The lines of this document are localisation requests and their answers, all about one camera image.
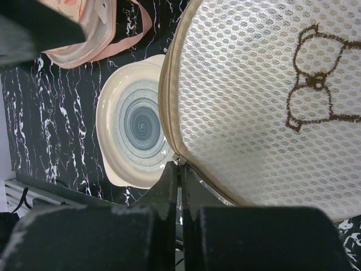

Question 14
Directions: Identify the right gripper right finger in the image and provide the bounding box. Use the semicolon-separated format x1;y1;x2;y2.
180;164;234;270

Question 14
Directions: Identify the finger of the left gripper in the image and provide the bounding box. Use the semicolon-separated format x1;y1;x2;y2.
1;1;85;67

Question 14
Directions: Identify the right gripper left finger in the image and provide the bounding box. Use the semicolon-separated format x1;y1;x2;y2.
132;161;178;270

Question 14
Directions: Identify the white mesh laundry bag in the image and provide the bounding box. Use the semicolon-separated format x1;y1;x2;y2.
159;0;360;221

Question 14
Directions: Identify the pink floral laundry bag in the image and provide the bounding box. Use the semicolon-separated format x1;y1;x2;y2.
41;0;152;69

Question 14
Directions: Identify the swirl pattern ceramic plate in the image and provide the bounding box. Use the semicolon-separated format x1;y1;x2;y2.
95;54;173;189

